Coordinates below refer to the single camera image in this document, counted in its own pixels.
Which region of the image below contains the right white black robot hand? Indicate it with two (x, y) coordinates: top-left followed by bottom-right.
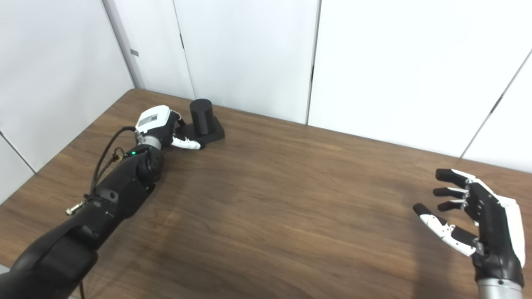
(412, 168), (525, 299)

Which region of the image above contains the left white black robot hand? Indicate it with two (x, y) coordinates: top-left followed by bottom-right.
(134, 105), (206, 151)

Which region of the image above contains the black peg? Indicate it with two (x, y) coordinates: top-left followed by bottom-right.
(175, 98), (225, 147)

